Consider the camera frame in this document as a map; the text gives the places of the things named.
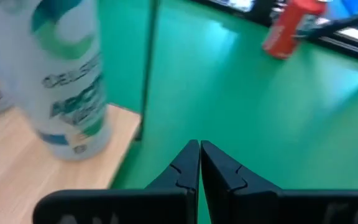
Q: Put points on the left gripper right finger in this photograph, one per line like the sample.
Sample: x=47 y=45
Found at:
x=222 y=183

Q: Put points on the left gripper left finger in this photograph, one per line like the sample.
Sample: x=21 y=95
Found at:
x=182 y=174

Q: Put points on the red Fanta can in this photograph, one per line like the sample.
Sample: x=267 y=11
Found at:
x=284 y=34

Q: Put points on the wooden tray board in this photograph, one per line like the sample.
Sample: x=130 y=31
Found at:
x=26 y=174

